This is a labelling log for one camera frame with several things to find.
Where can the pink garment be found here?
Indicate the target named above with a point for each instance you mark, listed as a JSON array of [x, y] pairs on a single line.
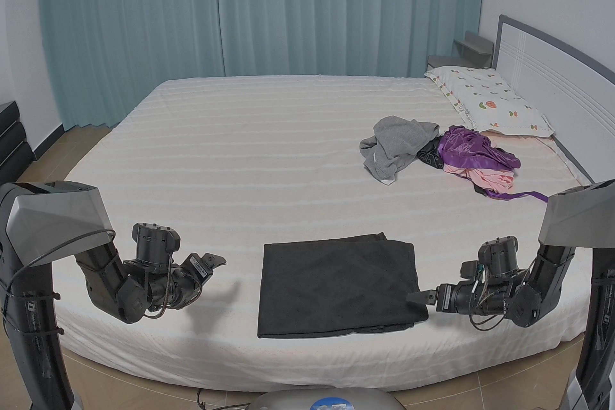
[[495, 180]]

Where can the purple garment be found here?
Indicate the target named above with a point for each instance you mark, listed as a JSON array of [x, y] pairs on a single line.
[[463, 148]]

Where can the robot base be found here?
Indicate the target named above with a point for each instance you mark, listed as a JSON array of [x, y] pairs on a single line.
[[288, 402]]

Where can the white printed pillow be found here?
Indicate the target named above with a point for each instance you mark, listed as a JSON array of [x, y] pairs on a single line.
[[490, 103]]

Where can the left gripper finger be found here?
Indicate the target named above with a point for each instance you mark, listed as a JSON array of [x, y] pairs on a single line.
[[216, 260]]

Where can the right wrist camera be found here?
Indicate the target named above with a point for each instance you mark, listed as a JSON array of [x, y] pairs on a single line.
[[469, 269]]

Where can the shiny black garment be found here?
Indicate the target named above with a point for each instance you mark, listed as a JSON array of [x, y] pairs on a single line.
[[430, 156]]

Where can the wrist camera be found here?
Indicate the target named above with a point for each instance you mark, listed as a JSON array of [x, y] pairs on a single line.
[[173, 242], [469, 269]]

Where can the grey garment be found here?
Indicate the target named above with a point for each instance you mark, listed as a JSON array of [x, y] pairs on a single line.
[[394, 141]]

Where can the bed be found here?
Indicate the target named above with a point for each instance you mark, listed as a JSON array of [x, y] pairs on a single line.
[[288, 148]]

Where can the grey bedside table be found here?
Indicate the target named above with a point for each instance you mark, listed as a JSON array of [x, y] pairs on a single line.
[[475, 44]]

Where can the black chest of drawers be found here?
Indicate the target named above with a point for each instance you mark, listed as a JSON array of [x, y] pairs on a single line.
[[14, 139]]

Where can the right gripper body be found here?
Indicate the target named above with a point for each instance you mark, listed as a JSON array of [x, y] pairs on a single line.
[[466, 297]]

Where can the black T-shirt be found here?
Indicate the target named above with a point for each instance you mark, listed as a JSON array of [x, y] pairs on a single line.
[[336, 283]]

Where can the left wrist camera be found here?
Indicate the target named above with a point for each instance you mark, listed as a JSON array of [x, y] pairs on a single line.
[[173, 242]]

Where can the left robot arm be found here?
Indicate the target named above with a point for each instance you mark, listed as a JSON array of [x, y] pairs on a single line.
[[103, 273]]

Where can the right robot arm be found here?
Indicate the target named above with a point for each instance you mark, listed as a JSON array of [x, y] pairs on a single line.
[[547, 273]]

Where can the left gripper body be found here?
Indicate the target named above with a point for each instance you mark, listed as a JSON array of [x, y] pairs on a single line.
[[197, 265]]

